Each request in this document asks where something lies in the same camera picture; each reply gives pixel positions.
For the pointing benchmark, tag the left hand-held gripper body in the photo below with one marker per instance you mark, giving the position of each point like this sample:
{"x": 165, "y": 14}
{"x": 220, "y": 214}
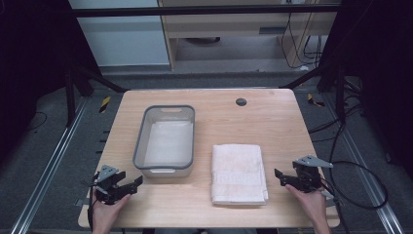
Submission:
{"x": 108, "y": 188}

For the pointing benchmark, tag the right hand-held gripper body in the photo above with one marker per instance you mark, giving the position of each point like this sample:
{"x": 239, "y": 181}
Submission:
{"x": 307, "y": 177}

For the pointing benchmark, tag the person's left hand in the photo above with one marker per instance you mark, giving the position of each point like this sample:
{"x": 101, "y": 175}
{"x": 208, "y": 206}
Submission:
{"x": 105, "y": 213}

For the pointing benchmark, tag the person's right hand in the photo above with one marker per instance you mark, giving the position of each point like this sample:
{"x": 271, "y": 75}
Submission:
{"x": 310, "y": 203}

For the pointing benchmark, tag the folded white towel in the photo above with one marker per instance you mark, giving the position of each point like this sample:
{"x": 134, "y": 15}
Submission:
{"x": 238, "y": 175}

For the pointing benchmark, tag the white basin with grey rim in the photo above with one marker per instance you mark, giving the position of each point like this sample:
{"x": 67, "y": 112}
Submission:
{"x": 167, "y": 143}

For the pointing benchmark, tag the yellow black striped tape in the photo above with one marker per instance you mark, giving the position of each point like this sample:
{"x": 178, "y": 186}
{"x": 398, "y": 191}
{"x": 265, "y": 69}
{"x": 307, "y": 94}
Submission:
{"x": 105, "y": 104}
{"x": 313, "y": 100}

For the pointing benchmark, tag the round grey table grommet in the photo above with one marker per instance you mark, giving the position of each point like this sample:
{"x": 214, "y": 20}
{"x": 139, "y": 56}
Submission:
{"x": 241, "y": 102}

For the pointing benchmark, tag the black metal stand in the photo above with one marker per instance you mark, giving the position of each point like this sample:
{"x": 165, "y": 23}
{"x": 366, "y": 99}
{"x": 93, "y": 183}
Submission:
{"x": 340, "y": 97}
{"x": 69, "y": 97}

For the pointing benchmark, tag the black curtain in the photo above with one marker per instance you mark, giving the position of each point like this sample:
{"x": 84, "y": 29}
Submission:
{"x": 32, "y": 65}
{"x": 380, "y": 65}

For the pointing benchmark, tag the white cabinet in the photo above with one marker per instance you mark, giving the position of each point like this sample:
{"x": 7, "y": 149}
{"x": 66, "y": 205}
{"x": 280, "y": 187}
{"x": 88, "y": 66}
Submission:
{"x": 123, "y": 42}

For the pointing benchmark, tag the light wooden desk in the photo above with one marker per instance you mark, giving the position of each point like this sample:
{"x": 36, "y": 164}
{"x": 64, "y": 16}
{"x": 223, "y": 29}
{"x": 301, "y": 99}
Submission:
{"x": 227, "y": 27}

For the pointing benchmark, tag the aluminium floor rail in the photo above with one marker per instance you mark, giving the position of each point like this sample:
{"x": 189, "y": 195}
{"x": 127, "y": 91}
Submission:
{"x": 367, "y": 169}
{"x": 48, "y": 169}

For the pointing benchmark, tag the black horizontal frame bar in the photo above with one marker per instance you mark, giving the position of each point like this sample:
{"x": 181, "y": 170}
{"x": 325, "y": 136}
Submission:
{"x": 195, "y": 10}

